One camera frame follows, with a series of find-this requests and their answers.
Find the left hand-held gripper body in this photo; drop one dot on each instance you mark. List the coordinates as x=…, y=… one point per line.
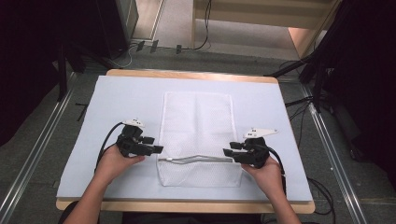
x=130, y=143

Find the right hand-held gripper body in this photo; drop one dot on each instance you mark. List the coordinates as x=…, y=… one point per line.
x=254, y=153

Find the white mesh laundry bag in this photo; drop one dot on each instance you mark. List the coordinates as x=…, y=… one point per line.
x=196, y=124

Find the person's left hand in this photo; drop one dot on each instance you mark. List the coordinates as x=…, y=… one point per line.
x=114, y=163

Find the person's right hand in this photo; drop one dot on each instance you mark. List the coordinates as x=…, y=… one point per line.
x=266, y=179

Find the pale blue table mat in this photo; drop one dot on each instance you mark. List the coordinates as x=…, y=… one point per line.
x=124, y=99

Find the black tape strip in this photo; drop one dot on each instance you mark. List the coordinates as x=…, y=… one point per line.
x=82, y=111

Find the wooden table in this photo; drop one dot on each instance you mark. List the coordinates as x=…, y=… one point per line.
x=186, y=207

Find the person's dark clothing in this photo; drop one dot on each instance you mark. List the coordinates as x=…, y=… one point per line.
x=186, y=218

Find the black metal stand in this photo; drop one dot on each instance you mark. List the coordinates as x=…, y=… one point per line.
x=62, y=74
x=318, y=87

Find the black plug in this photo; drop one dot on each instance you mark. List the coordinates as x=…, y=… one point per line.
x=140, y=45
x=178, y=48
x=154, y=45

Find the dark cabinet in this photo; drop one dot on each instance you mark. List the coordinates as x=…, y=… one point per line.
x=109, y=25

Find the black curtain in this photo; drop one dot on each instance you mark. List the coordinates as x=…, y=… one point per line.
x=25, y=62
x=367, y=77

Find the aluminium floor rail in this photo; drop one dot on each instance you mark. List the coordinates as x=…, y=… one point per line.
x=30, y=161
x=334, y=161

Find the wooden furniture frame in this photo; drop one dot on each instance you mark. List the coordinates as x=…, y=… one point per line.
x=249, y=12

